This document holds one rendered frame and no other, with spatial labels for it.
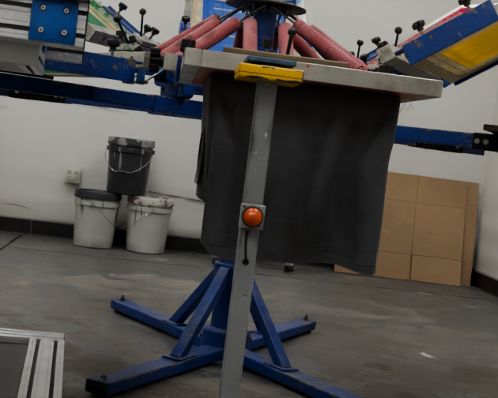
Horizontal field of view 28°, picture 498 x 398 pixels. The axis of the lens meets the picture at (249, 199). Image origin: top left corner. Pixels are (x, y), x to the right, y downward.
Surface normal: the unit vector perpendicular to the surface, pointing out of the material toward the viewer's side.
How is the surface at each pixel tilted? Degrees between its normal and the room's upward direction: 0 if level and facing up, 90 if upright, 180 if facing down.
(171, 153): 90
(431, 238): 78
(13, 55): 90
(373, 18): 90
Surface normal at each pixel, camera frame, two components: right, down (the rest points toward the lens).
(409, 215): 0.11, -0.15
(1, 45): 0.17, 0.07
